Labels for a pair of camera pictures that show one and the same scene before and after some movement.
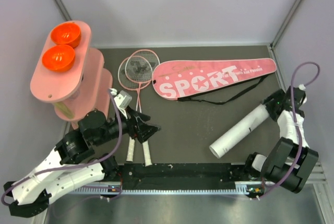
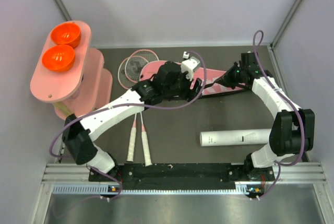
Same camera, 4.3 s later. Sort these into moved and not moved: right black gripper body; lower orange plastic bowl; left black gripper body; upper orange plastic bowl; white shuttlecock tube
Moved: left black gripper body; right black gripper body; white shuttlecock tube
Not moved: lower orange plastic bowl; upper orange plastic bowl
